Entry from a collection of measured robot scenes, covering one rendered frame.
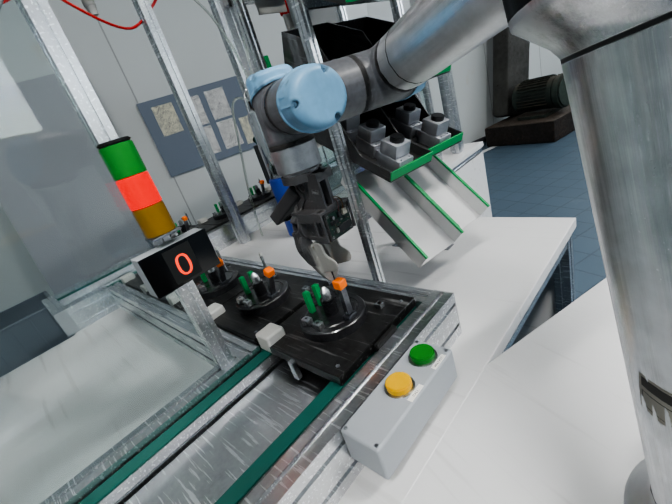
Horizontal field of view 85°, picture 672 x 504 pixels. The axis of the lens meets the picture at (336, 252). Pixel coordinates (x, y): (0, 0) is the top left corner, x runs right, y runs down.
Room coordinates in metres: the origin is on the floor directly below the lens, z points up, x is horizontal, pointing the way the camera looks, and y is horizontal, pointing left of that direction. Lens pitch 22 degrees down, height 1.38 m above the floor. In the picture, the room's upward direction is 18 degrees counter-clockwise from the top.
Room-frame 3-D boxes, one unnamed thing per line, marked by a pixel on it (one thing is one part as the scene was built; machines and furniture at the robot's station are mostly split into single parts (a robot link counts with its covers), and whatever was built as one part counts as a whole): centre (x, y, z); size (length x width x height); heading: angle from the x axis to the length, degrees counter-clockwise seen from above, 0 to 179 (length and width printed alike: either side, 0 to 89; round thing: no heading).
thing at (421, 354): (0.47, -0.08, 0.96); 0.04 x 0.04 x 0.02
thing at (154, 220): (0.62, 0.27, 1.29); 0.05 x 0.05 x 0.05
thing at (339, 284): (0.61, 0.02, 1.04); 0.04 x 0.02 x 0.08; 40
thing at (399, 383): (0.43, -0.03, 0.96); 0.04 x 0.04 x 0.02
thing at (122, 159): (0.62, 0.27, 1.39); 0.05 x 0.05 x 0.05
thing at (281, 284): (0.84, 0.21, 1.01); 0.24 x 0.24 x 0.13; 40
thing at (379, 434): (0.43, -0.03, 0.93); 0.21 x 0.07 x 0.06; 130
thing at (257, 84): (0.60, 0.01, 1.38); 0.09 x 0.08 x 0.11; 19
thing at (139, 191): (0.62, 0.27, 1.34); 0.05 x 0.05 x 0.05
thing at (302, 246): (0.61, 0.04, 1.16); 0.05 x 0.02 x 0.09; 130
